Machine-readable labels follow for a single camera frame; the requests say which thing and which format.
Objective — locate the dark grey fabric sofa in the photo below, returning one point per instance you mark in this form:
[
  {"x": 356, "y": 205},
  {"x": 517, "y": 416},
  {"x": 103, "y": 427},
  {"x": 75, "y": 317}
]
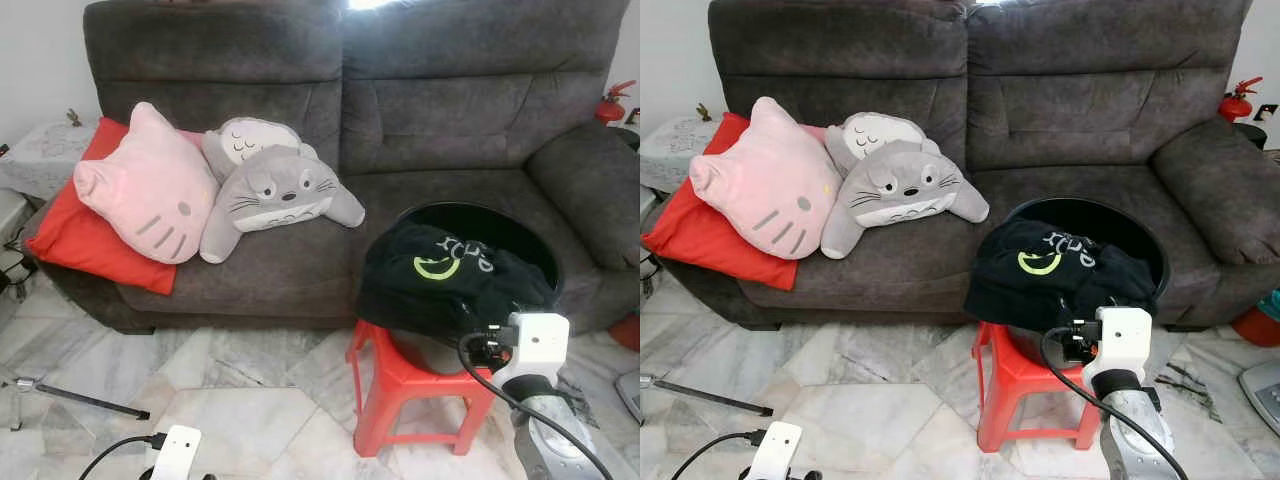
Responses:
[
  {"x": 1080, "y": 110},
  {"x": 450, "y": 120}
]

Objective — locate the grey bathroom scale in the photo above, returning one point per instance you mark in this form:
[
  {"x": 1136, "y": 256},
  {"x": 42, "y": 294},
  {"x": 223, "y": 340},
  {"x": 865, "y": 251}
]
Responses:
[
  {"x": 1262, "y": 395},
  {"x": 628, "y": 398}
]

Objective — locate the small bronze figure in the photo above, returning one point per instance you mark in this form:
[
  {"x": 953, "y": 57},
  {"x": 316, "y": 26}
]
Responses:
[
  {"x": 74, "y": 119},
  {"x": 705, "y": 114}
]

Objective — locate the white lace covered table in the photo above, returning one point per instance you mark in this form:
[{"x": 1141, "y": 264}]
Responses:
[
  {"x": 680, "y": 150},
  {"x": 45, "y": 155}
]

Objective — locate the grey plush open eyes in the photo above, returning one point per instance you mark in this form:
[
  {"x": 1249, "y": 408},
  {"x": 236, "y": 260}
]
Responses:
[
  {"x": 905, "y": 185},
  {"x": 280, "y": 190}
]

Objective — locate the red fire extinguisher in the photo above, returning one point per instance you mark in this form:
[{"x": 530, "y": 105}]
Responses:
[
  {"x": 610, "y": 108},
  {"x": 1235, "y": 105}
]

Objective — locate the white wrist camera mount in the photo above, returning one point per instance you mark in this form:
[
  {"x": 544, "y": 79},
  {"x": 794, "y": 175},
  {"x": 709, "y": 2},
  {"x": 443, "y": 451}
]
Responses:
[
  {"x": 178, "y": 455},
  {"x": 540, "y": 345},
  {"x": 1122, "y": 340},
  {"x": 775, "y": 455}
]

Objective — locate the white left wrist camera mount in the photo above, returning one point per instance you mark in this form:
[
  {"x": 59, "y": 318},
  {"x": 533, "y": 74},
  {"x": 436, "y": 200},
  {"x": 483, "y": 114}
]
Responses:
[
  {"x": 178, "y": 455},
  {"x": 775, "y": 455}
]

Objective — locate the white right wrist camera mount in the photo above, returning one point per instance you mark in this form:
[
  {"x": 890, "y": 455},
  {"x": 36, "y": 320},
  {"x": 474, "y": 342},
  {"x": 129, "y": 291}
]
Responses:
[
  {"x": 540, "y": 345},
  {"x": 1122, "y": 340}
]

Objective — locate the grey plush closed eyes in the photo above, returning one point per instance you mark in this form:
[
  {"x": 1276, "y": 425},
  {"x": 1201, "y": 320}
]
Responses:
[
  {"x": 875, "y": 132},
  {"x": 250, "y": 140}
]

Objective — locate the pink cat face pillow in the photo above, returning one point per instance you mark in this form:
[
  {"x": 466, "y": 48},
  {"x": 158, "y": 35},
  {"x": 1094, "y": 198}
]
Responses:
[
  {"x": 150, "y": 190},
  {"x": 770, "y": 185}
]

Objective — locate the red cushion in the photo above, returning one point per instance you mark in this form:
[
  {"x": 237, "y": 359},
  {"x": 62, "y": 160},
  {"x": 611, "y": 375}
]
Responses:
[
  {"x": 85, "y": 245},
  {"x": 700, "y": 240}
]

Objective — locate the red round basin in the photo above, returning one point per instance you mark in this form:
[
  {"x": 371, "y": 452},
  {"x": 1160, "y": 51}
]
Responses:
[
  {"x": 1255, "y": 328},
  {"x": 626, "y": 333}
]

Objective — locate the black round bucket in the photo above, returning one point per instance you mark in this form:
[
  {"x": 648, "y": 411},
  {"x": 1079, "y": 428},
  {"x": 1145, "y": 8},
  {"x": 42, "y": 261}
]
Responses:
[
  {"x": 500, "y": 235},
  {"x": 1110, "y": 230}
]

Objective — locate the red plastic stool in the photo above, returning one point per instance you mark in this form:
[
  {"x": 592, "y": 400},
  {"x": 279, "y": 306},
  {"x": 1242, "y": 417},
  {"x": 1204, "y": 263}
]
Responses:
[
  {"x": 1020, "y": 385},
  {"x": 400, "y": 385}
]

